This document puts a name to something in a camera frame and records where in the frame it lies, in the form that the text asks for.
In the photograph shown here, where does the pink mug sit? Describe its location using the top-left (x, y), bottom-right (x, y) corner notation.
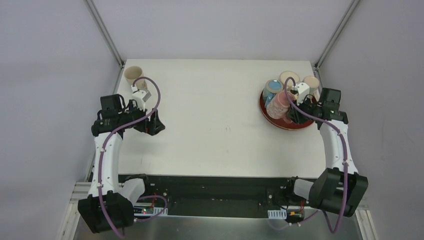
top-left (265, 91), bottom-right (294, 120)

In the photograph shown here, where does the cream floral mug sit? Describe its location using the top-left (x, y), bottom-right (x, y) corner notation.
top-left (123, 66), bottom-right (148, 90)

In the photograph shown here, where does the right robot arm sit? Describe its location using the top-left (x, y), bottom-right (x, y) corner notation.
top-left (283, 86), bottom-right (369, 217)

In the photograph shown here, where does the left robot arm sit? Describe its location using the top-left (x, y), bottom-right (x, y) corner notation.
top-left (77, 92), bottom-right (166, 234)

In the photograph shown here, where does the cream green mug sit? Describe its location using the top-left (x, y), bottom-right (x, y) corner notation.
top-left (302, 75), bottom-right (320, 96)

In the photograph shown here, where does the blue mug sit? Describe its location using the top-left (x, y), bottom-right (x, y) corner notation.
top-left (262, 79), bottom-right (284, 108)

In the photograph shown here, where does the red round tray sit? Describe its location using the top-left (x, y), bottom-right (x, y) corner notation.
top-left (258, 93), bottom-right (314, 131)

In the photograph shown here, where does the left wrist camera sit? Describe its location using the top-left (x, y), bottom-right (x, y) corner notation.
top-left (131, 86), bottom-right (152, 110)

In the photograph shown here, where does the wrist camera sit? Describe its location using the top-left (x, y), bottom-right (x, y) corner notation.
top-left (290, 82), bottom-right (310, 106)
top-left (131, 86), bottom-right (152, 110)

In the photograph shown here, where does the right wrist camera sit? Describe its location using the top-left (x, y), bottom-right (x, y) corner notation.
top-left (290, 82), bottom-right (310, 106)

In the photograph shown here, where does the left white cable duct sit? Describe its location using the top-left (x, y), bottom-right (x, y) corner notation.
top-left (133, 205), bottom-right (168, 218)

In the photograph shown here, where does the white cable duct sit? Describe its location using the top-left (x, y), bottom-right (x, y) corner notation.
top-left (267, 208), bottom-right (287, 220)
top-left (133, 205), bottom-right (168, 218)

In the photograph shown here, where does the right aluminium frame post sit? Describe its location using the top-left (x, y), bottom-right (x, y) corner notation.
top-left (314, 0), bottom-right (362, 71)

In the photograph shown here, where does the aluminium frame post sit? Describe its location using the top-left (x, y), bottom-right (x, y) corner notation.
top-left (314, 0), bottom-right (362, 71)
top-left (84, 0), bottom-right (125, 69)

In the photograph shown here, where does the right white cable duct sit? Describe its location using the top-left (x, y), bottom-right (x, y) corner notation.
top-left (267, 208), bottom-right (287, 220)

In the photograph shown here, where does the left aluminium frame post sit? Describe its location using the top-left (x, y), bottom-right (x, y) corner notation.
top-left (84, 0), bottom-right (125, 69)

